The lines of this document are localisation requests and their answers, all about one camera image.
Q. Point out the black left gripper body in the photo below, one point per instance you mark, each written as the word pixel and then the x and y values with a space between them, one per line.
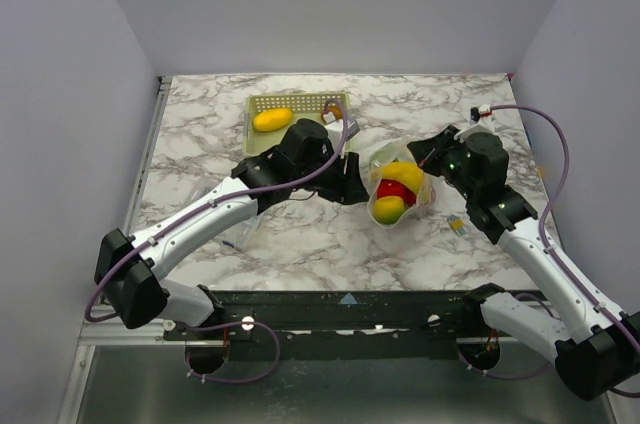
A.
pixel 329 182

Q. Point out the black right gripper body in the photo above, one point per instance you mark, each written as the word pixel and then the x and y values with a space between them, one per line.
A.
pixel 428 150

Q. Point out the yellow banana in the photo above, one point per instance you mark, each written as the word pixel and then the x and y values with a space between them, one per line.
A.
pixel 406 173
pixel 272 119

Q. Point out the red tomato toy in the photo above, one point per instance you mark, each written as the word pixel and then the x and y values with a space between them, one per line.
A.
pixel 393 188

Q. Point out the yellow green mango toy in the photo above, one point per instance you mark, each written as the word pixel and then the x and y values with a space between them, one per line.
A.
pixel 388 210

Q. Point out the clear zip top bag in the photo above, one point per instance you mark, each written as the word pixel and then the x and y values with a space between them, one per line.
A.
pixel 384 155

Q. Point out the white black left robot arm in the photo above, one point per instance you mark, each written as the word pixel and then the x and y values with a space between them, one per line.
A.
pixel 132 270

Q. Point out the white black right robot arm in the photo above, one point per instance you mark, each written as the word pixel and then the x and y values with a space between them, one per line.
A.
pixel 593 343

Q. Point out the small yellow blue clip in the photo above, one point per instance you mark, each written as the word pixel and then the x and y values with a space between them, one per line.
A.
pixel 457 225

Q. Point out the clear plastic box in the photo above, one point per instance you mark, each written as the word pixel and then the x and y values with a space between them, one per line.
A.
pixel 237 237

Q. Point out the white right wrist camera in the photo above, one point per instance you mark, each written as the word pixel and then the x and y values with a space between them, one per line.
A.
pixel 481 119

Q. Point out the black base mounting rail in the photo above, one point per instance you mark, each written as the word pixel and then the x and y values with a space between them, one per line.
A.
pixel 342 325

